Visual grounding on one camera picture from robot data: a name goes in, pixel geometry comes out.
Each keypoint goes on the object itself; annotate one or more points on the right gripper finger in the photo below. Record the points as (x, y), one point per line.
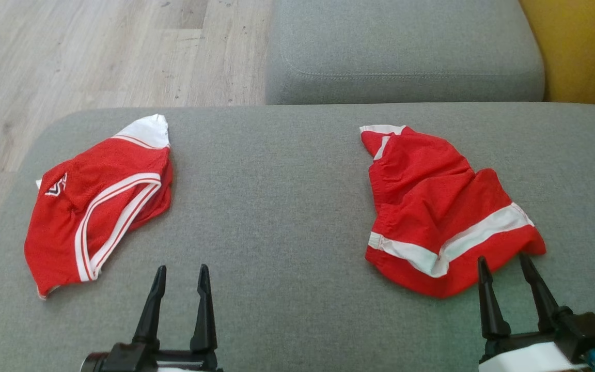
(491, 310)
(543, 302)

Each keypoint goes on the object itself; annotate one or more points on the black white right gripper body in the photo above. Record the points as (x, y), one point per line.
(581, 330)

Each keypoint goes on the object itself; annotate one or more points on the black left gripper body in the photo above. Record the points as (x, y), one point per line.
(137, 359)

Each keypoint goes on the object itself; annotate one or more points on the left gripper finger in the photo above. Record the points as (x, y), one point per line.
(204, 320)
(149, 315)

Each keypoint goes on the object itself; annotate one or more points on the red white-trimmed jersey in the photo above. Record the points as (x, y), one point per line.
(65, 237)

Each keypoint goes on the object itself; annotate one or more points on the red white-striped shorts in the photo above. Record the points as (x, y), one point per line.
(432, 206)

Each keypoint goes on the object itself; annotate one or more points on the large grey sofa seat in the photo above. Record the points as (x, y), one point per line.
(277, 206)

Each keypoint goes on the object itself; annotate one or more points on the yellow upholstered block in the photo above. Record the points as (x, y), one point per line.
(581, 46)

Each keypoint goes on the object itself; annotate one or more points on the small grey sofa cushion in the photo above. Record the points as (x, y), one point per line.
(406, 46)

